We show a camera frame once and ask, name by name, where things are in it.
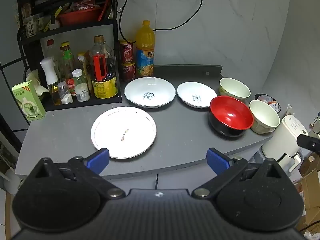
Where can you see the white air fryer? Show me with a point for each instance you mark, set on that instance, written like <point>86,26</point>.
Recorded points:
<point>285,140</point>

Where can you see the red and black bowl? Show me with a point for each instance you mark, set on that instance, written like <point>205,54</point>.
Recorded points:
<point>231,115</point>

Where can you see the black round container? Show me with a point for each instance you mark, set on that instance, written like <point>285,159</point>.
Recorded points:
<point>268,102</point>

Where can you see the white flat plate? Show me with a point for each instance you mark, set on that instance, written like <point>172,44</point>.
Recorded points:
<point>125,140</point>

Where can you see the red drink can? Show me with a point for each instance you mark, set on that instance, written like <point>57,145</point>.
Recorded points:
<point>126,51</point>
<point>128,71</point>

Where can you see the large white deep plate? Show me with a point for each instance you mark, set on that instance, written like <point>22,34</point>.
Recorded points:
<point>150,90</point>

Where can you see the red plastic basin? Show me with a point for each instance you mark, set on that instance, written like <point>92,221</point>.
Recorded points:
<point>80,15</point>

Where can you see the black flat board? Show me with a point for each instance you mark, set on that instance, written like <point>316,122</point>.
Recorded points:
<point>185,70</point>

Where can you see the yellow cap sauce bottle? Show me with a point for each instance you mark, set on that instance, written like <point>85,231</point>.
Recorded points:
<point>67,55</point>

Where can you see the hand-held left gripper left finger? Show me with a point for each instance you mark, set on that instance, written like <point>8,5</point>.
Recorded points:
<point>98,158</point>

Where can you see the black metal kitchen rack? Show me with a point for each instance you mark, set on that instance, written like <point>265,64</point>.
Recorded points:
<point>75,30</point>

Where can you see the pile of seasoning packets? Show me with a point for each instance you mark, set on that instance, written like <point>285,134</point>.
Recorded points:
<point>33,22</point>

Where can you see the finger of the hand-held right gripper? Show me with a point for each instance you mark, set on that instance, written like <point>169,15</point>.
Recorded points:
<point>308,143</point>

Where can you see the small white jar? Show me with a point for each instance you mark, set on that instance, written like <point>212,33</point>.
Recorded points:
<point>82,92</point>

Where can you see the orange juice bottle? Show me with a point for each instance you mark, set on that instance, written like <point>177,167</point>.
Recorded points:
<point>145,55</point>

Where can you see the red label sauce bottle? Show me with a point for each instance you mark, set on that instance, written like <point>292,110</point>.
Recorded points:
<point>71,85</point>

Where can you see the yellow cooking wine bottle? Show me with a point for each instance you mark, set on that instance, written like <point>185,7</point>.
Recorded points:
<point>82,61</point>

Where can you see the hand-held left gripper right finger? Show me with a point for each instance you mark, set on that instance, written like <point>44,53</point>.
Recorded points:
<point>216,160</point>

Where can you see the cardboard box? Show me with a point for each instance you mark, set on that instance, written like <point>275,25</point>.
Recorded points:
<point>308,187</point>

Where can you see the white cap green jar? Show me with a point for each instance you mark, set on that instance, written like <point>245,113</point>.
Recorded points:
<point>78,76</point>

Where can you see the cream ceramic bowl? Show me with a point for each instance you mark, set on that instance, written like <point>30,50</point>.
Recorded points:
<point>263,116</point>
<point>235,88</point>

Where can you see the green carton box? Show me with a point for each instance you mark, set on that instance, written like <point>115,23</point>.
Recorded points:
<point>26,100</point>

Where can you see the small white deep plate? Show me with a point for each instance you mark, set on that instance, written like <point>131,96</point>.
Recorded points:
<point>196,93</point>

